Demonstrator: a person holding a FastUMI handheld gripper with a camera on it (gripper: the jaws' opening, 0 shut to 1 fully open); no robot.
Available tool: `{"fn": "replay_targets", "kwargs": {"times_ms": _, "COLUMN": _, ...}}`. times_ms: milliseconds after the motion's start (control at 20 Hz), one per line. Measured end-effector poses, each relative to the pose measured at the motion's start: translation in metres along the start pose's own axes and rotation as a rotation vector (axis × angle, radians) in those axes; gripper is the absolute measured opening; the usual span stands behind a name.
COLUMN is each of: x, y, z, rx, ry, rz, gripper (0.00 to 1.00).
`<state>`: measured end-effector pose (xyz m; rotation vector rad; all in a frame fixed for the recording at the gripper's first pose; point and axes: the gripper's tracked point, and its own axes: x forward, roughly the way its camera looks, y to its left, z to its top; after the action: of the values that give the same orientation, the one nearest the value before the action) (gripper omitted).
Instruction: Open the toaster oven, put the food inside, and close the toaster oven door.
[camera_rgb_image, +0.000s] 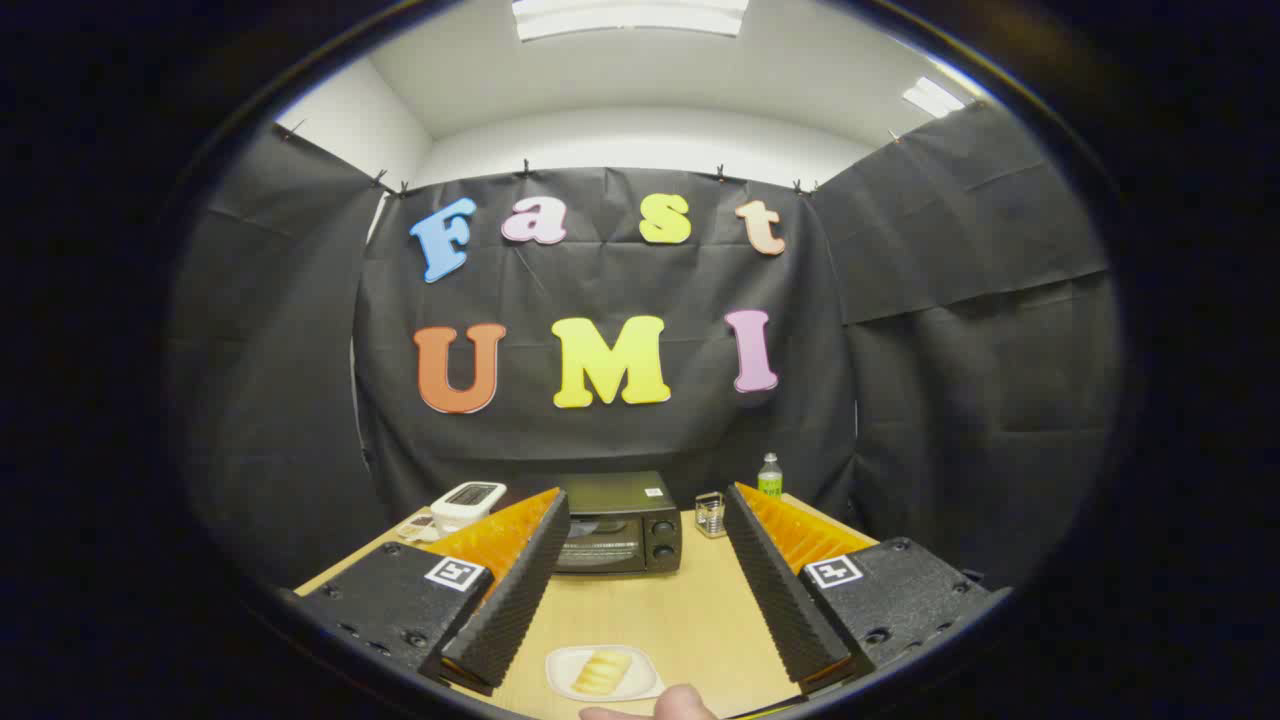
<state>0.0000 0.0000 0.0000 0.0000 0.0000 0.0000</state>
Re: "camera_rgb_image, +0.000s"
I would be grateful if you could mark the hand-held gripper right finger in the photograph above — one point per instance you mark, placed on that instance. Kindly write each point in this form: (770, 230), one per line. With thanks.
(775, 590)

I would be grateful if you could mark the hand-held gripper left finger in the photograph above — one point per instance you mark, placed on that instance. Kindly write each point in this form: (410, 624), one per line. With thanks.
(520, 590)

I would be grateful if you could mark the yellow ridged bread roll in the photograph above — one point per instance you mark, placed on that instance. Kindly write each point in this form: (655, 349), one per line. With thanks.
(601, 672)

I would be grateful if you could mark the black toaster oven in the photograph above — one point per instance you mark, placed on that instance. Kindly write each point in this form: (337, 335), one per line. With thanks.
(625, 497)

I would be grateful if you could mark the white pop-up toaster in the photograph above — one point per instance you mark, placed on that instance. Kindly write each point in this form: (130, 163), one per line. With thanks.
(468, 500)

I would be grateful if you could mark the small clear glass holder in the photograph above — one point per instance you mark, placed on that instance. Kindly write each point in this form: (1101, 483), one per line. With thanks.
(710, 515)

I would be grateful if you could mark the green label drink bottle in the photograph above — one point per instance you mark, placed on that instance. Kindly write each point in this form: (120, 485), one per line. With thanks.
(769, 480)

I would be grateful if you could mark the small white tray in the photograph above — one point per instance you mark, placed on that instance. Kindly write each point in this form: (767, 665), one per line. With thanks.
(418, 527)

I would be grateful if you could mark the white rectangular plate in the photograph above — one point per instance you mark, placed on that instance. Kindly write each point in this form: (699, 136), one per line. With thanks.
(640, 662)

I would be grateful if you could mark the small ceiling light panel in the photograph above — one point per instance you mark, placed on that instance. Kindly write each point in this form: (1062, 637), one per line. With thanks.
(932, 97)

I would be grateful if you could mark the large ceiling light panel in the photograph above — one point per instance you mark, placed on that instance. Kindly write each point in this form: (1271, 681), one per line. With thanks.
(630, 15)

